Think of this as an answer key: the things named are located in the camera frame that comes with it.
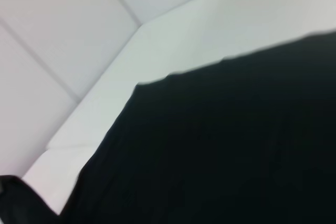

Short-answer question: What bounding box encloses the black T-shirt with white print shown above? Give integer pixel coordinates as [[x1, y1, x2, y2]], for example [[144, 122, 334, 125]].
[[0, 28, 336, 224]]

